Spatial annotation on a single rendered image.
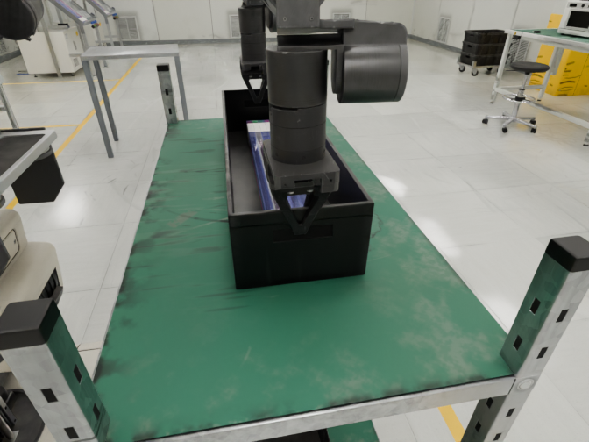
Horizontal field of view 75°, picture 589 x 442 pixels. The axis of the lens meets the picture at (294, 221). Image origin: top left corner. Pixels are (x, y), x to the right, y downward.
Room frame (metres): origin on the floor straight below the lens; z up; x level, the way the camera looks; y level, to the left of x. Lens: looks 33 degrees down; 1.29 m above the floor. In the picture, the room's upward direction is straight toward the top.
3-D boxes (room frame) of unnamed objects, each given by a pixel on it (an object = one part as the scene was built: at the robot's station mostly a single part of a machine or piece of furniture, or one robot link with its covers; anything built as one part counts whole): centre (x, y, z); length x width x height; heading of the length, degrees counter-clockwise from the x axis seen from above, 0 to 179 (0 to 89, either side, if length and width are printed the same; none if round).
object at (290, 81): (0.38, -0.01, 1.21); 0.07 x 0.06 x 0.07; 93
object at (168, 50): (3.30, 1.29, 0.40); 0.70 x 0.45 x 0.80; 106
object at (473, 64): (6.38, -2.96, 0.30); 0.64 x 0.46 x 0.60; 103
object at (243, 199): (0.66, 0.04, 1.01); 0.57 x 0.17 x 0.11; 10
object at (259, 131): (0.66, 0.04, 0.98); 0.51 x 0.07 x 0.03; 10
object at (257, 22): (0.94, 0.09, 1.21); 0.07 x 0.06 x 0.07; 107
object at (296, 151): (0.38, 0.00, 1.15); 0.10 x 0.07 x 0.07; 10
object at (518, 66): (3.81, -2.20, 0.30); 0.51 x 0.50 x 0.60; 146
